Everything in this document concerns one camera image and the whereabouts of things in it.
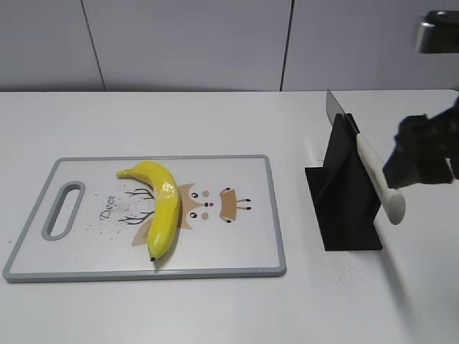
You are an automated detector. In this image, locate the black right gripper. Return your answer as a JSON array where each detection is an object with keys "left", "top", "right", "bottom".
[{"left": 383, "top": 102, "right": 458, "bottom": 188}]

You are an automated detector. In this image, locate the white-handled kitchen knife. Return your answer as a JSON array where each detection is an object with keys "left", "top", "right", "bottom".
[{"left": 326, "top": 89, "right": 406, "bottom": 225}]

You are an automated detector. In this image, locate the yellow plastic banana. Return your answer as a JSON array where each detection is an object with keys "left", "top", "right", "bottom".
[{"left": 115, "top": 161, "right": 181, "bottom": 262}]

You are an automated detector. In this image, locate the black knife stand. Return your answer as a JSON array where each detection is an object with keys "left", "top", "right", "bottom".
[{"left": 305, "top": 113, "right": 382, "bottom": 251}]

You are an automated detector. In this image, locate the white grey-rimmed cutting board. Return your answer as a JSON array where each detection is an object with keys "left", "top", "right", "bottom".
[{"left": 3, "top": 155, "right": 286, "bottom": 283}]

